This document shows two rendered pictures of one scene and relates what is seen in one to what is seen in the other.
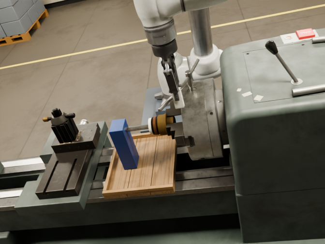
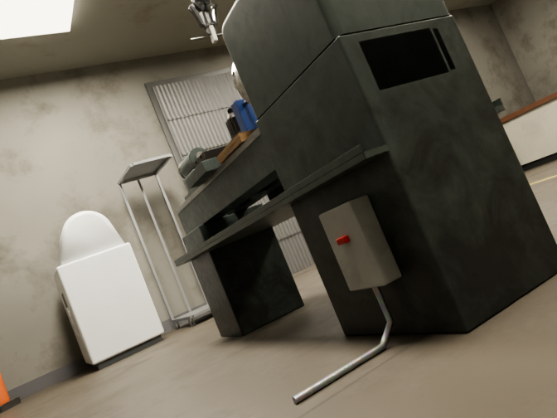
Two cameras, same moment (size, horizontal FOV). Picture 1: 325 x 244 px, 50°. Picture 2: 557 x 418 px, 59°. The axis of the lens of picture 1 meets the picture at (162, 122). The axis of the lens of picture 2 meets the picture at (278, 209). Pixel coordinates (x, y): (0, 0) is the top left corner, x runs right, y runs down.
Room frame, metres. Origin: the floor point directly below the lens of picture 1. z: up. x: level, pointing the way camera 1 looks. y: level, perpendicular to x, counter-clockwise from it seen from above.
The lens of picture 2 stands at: (-0.40, -1.51, 0.40)
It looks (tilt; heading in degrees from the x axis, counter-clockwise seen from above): 4 degrees up; 47
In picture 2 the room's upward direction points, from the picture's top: 23 degrees counter-clockwise
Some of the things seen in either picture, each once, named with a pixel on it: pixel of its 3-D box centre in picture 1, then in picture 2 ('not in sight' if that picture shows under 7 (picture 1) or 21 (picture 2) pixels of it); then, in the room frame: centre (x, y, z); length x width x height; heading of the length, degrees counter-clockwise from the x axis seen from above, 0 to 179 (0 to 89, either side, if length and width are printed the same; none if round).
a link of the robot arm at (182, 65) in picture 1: (172, 71); not in sight; (1.75, -0.14, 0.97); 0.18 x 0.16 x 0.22; 83
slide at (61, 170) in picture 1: (70, 157); (235, 151); (1.28, 0.45, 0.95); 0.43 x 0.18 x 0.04; 166
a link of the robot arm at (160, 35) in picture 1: (160, 31); not in sight; (0.98, -0.07, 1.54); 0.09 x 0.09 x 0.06
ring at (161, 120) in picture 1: (164, 124); not in sight; (1.15, 0.00, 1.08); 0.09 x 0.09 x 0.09; 76
